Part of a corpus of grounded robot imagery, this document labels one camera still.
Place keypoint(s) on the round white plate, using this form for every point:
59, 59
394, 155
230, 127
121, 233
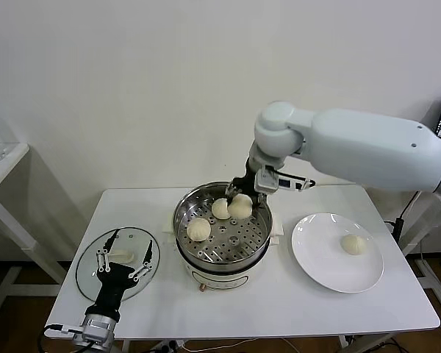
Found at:
316, 257

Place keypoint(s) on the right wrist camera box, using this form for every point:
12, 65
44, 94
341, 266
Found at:
266, 182

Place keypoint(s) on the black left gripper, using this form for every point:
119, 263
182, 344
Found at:
114, 279

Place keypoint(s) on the stainless steel steamer basket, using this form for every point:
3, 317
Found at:
239, 239

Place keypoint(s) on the white electric cooking pot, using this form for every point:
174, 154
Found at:
220, 281

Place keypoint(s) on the white steamed baozi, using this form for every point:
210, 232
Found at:
198, 229
240, 207
219, 209
353, 244

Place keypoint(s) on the white side table with jar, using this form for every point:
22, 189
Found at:
7, 158

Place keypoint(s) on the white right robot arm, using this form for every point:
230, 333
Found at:
353, 139

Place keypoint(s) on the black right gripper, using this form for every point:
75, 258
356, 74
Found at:
248, 180

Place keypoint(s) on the round glass pot lid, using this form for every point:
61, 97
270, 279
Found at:
123, 254

